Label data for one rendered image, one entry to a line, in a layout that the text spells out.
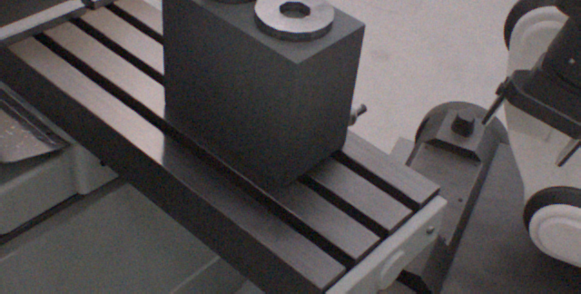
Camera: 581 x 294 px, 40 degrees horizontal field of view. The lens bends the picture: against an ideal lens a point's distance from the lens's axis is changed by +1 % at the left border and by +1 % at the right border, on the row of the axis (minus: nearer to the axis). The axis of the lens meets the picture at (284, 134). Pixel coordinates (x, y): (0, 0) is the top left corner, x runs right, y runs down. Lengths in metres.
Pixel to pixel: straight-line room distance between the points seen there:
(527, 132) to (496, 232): 0.26
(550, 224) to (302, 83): 0.61
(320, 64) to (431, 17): 2.27
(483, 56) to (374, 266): 2.12
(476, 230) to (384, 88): 1.29
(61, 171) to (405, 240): 0.51
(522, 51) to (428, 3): 2.06
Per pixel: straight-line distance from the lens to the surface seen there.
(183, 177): 0.97
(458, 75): 2.85
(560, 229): 1.36
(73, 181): 1.20
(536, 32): 1.16
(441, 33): 3.05
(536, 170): 1.36
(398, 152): 1.86
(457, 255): 1.44
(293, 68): 0.85
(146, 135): 1.03
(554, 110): 1.04
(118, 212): 1.31
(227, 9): 0.92
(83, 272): 1.36
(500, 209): 1.55
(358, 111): 1.76
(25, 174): 1.16
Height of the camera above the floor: 1.62
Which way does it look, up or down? 41 degrees down
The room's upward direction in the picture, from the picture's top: 6 degrees clockwise
